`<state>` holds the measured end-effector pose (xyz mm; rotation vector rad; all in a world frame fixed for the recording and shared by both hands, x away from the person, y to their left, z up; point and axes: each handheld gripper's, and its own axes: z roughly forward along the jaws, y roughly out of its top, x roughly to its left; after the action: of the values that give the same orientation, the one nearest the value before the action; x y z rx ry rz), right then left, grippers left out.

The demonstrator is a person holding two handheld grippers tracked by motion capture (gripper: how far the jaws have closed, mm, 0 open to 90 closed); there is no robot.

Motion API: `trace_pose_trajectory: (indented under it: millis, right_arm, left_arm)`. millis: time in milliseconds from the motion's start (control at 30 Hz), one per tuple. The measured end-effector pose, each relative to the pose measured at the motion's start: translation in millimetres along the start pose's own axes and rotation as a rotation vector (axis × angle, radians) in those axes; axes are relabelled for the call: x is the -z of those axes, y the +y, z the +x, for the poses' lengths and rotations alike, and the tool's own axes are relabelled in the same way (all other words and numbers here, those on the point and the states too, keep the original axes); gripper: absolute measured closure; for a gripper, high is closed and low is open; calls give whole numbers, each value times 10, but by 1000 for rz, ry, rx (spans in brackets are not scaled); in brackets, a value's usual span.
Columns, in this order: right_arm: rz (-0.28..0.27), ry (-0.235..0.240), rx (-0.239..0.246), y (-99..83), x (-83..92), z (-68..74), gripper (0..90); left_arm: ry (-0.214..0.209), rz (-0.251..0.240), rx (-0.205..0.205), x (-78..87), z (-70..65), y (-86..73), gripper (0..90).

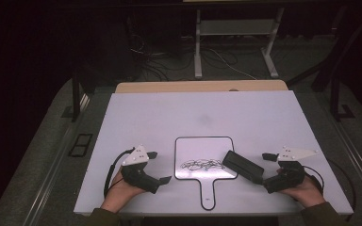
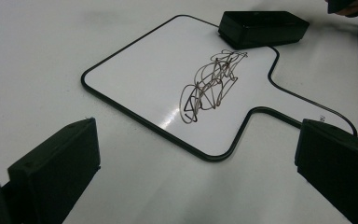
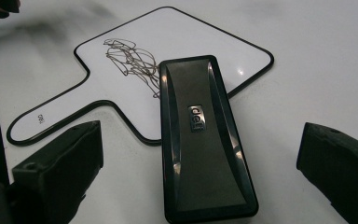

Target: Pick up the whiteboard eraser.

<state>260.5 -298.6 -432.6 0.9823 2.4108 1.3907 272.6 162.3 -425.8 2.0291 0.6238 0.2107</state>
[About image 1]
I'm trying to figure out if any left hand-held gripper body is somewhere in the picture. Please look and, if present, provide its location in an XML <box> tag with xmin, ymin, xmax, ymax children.
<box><xmin>121</xmin><ymin>144</ymin><xmax>161</xmax><ymax>195</ymax></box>

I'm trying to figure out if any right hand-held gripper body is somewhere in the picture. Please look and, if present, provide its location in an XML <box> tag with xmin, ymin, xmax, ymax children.
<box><xmin>265</xmin><ymin>145</ymin><xmax>320</xmax><ymax>194</ymax></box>

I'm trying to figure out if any black whiteboard eraser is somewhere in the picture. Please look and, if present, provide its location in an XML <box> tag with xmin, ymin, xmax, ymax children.
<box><xmin>222</xmin><ymin>150</ymin><xmax>265</xmax><ymax>186</ymax></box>

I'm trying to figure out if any small whiteboard with handle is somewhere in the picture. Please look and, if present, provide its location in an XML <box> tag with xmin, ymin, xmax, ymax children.
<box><xmin>173</xmin><ymin>136</ymin><xmax>239</xmax><ymax>212</ymax></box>

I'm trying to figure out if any person's right hand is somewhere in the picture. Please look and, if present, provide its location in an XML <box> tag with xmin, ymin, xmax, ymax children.
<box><xmin>283</xmin><ymin>174</ymin><xmax>326</xmax><ymax>208</ymax></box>

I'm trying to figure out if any person's left hand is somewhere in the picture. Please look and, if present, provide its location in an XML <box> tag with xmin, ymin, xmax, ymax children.
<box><xmin>100</xmin><ymin>168</ymin><xmax>146</xmax><ymax>214</ymax></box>

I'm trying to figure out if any light wooden table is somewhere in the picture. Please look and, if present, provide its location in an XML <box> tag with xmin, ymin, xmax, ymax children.
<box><xmin>115</xmin><ymin>79</ymin><xmax>289</xmax><ymax>94</ymax></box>

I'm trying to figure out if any black metal stand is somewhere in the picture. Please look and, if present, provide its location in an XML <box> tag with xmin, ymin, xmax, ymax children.
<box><xmin>70</xmin><ymin>68</ymin><xmax>91</xmax><ymax>123</ymax></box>
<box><xmin>310</xmin><ymin>8</ymin><xmax>356</xmax><ymax>122</ymax></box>

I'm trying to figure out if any white metal stand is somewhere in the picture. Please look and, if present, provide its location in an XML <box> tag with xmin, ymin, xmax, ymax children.
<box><xmin>193</xmin><ymin>7</ymin><xmax>286</xmax><ymax>80</ymax></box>

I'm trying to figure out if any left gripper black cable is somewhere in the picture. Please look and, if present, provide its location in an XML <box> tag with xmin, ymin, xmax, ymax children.
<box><xmin>103</xmin><ymin>147</ymin><xmax>137</xmax><ymax>199</ymax></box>

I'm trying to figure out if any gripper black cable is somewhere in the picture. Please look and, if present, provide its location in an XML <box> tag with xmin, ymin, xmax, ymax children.
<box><xmin>303</xmin><ymin>158</ymin><xmax>358</xmax><ymax>222</ymax></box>
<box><xmin>103</xmin><ymin>147</ymin><xmax>137</xmax><ymax>199</ymax></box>

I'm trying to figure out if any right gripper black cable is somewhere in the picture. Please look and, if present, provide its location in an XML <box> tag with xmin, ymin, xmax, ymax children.
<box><xmin>303</xmin><ymin>158</ymin><xmax>358</xmax><ymax>222</ymax></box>

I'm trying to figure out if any black rectangular floor frame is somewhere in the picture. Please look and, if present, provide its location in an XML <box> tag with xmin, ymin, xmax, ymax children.
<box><xmin>67</xmin><ymin>133</ymin><xmax>94</xmax><ymax>158</ymax></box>

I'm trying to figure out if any tangle of floor cables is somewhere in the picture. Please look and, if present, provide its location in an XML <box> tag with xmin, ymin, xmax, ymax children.
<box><xmin>127</xmin><ymin>31</ymin><xmax>259</xmax><ymax>83</ymax></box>

